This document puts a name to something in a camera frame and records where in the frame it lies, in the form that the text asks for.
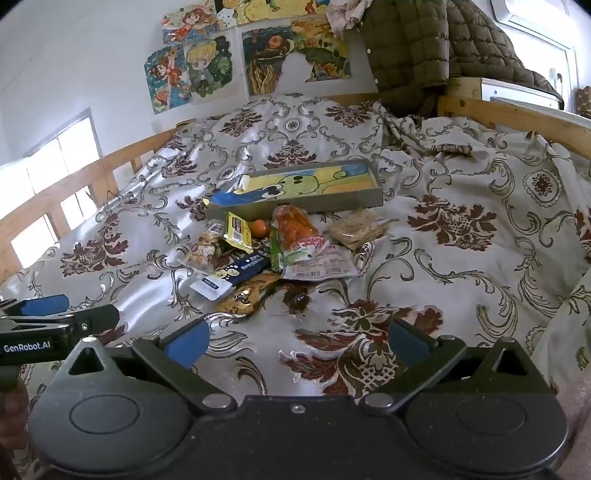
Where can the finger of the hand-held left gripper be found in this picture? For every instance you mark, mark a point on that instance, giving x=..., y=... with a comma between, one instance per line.
x=46, y=304
x=97, y=318

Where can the wooden bed frame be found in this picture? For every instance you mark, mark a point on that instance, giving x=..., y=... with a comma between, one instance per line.
x=508, y=115

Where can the window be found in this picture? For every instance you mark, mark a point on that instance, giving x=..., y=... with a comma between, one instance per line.
x=76, y=138

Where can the brown patterned bag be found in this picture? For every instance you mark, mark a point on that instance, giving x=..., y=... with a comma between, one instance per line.
x=584, y=104

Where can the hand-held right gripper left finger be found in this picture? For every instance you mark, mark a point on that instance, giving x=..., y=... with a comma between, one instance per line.
x=184, y=346

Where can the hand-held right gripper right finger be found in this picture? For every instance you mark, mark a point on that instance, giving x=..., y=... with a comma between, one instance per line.
x=408, y=344

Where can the dark blue snack packet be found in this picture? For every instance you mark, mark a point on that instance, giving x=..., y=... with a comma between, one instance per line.
x=244, y=267

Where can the small cartoon wall poster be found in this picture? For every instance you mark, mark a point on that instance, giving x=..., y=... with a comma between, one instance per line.
x=189, y=23

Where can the clear nut snack packet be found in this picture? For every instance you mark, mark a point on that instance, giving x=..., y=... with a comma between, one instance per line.
x=205, y=251

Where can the gold snack packet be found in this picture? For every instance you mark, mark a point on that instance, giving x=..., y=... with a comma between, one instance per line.
x=244, y=295

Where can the torn colourful wall poster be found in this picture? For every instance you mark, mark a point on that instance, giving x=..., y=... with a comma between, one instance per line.
x=263, y=55

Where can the yellow snack bar packet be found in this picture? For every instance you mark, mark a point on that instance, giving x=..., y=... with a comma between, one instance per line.
x=238, y=230

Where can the green sausage stick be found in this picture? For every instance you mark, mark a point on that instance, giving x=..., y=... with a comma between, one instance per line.
x=276, y=251

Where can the white air conditioner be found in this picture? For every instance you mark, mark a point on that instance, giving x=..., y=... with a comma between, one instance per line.
x=535, y=21

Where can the grey tray with cartoon print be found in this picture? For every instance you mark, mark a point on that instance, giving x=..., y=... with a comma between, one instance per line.
x=323, y=182

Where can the yellow cartoon wall poster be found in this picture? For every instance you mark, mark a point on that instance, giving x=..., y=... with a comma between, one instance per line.
x=277, y=9

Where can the pale floral cloth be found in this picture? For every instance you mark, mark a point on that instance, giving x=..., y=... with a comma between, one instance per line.
x=344, y=14

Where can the clear rice cracker packet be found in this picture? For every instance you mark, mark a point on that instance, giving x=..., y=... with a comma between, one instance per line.
x=358, y=230

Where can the floral printed blanket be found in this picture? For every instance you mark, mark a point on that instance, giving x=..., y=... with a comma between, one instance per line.
x=461, y=184

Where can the red sausage stick packet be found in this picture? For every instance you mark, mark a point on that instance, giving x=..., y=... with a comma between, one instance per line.
x=295, y=226

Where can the tangerine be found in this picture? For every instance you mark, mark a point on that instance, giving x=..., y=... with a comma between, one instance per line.
x=259, y=228

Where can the blond cartoon character poster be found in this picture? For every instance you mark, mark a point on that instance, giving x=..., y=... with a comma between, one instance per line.
x=207, y=69

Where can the olive quilted jacket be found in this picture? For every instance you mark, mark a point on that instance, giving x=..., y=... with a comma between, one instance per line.
x=415, y=50

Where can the white packet with red label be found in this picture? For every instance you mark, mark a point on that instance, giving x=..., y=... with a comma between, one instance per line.
x=328, y=265

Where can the red-haired cartoon girl poster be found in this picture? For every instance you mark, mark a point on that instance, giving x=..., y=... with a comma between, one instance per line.
x=166, y=78

